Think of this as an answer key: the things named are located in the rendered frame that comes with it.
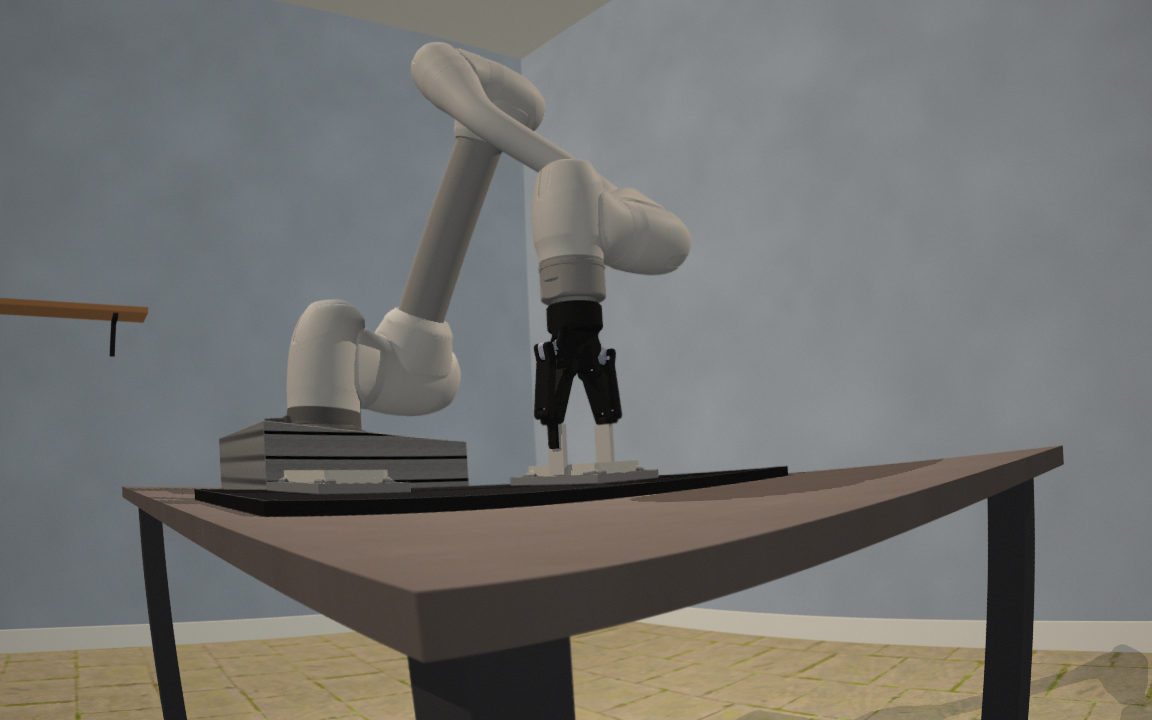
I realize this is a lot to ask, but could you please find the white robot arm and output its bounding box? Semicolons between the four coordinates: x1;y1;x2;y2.
265;41;691;432

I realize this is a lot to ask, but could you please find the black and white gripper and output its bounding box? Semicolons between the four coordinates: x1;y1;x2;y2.
535;300;622;475

